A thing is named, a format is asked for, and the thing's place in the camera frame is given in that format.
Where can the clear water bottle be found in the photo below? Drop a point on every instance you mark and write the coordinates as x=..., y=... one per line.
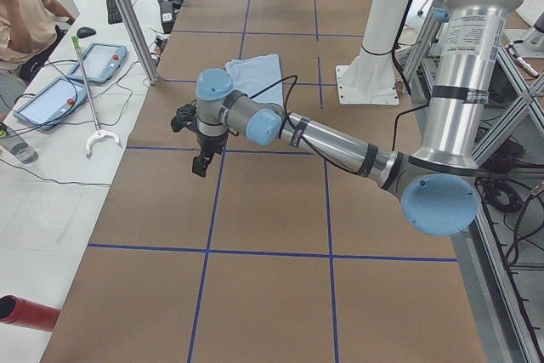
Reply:
x=16, y=146

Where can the blue teach pendant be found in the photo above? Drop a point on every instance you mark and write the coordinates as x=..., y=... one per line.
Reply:
x=53, y=104
x=101, y=60

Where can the light blue t-shirt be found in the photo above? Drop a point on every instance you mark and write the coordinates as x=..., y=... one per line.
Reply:
x=255, y=74

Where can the far blue teach pendant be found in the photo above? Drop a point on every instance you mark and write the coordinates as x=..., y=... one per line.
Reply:
x=101, y=60

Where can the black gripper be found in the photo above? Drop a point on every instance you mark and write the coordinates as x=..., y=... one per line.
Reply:
x=211, y=143

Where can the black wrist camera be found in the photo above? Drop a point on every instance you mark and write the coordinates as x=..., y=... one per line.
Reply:
x=185, y=117

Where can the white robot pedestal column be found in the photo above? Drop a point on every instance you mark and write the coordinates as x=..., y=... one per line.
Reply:
x=370, y=79

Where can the aluminium side frame rail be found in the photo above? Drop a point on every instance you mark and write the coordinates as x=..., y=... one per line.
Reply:
x=501, y=254

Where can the reacher grabber stick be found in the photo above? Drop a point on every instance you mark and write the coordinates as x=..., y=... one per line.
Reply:
x=99, y=132

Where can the seated person beige shirt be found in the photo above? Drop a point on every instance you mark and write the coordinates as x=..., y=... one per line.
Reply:
x=29, y=33

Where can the black computer mouse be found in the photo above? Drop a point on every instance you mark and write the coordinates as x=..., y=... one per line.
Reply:
x=84, y=32

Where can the black keyboard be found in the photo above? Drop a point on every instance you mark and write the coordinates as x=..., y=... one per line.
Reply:
x=113, y=13

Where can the aluminium frame post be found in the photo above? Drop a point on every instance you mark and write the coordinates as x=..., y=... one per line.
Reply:
x=138, y=40

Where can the near blue teach pendant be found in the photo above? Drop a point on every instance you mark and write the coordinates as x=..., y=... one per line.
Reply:
x=53, y=104

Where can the black power adapter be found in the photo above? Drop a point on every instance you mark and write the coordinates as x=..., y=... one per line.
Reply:
x=167, y=15

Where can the red cylinder bottle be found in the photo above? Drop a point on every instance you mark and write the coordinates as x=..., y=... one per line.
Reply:
x=28, y=314

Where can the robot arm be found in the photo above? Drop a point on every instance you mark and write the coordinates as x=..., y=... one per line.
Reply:
x=316, y=75

